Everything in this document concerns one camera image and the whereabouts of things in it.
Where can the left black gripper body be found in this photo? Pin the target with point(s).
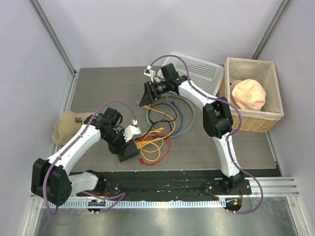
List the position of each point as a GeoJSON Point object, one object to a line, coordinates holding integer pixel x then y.
{"type": "Point", "coordinates": [115, 140]}

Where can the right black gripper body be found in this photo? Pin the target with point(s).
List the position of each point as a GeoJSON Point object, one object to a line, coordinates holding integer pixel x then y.
{"type": "Point", "coordinates": [162, 87]}

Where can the black network switch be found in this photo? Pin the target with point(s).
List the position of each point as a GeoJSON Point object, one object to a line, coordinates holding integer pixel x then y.
{"type": "Point", "coordinates": [127, 151]}

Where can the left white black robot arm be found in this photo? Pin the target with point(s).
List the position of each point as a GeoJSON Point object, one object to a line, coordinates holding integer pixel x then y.
{"type": "Point", "coordinates": [51, 178]}

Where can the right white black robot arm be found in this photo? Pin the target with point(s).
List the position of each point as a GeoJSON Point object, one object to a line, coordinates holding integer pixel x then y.
{"type": "Point", "coordinates": [216, 117]}

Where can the white plastic perforated basket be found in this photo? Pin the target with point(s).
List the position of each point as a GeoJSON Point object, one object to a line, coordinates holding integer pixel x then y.
{"type": "Point", "coordinates": [205, 75]}

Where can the peach cloth hat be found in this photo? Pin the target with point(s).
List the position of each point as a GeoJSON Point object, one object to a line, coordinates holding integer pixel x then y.
{"type": "Point", "coordinates": [248, 95]}

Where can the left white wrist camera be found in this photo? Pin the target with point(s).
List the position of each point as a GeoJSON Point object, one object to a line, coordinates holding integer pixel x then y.
{"type": "Point", "coordinates": [131, 131]}

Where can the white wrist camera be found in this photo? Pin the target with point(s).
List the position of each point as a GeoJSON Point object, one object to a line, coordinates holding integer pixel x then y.
{"type": "Point", "coordinates": [131, 131]}
{"type": "Point", "coordinates": [149, 72]}

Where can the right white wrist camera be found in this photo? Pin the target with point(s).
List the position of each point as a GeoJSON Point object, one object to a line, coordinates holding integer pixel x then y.
{"type": "Point", "coordinates": [149, 72]}

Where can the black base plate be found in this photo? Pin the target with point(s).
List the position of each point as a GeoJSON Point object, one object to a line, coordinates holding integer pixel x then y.
{"type": "Point", "coordinates": [186, 185]}

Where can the aluminium rail frame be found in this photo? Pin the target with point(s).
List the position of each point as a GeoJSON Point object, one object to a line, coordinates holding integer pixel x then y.
{"type": "Point", "coordinates": [268, 206]}

